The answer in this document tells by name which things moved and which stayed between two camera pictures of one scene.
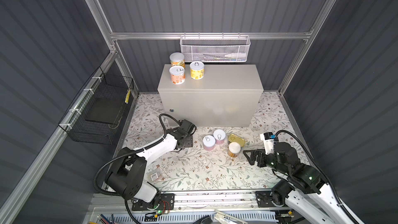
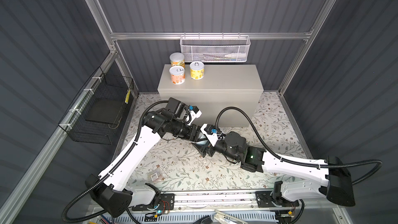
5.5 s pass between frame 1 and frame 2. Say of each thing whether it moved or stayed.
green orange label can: stayed
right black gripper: moved
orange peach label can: stayed
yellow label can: stayed
